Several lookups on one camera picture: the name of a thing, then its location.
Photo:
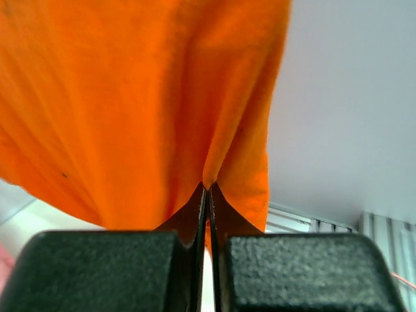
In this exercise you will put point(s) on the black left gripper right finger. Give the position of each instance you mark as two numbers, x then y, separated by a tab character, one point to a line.
255	271

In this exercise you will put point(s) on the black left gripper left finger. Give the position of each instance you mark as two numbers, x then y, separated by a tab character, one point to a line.
103	270

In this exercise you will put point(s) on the pink wire hanger on floor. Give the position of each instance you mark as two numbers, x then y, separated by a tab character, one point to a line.
403	280

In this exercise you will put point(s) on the light pink t shirt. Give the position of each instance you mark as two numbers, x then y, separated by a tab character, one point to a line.
6	265

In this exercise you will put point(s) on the orange t shirt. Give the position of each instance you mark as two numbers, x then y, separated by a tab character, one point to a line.
115	111

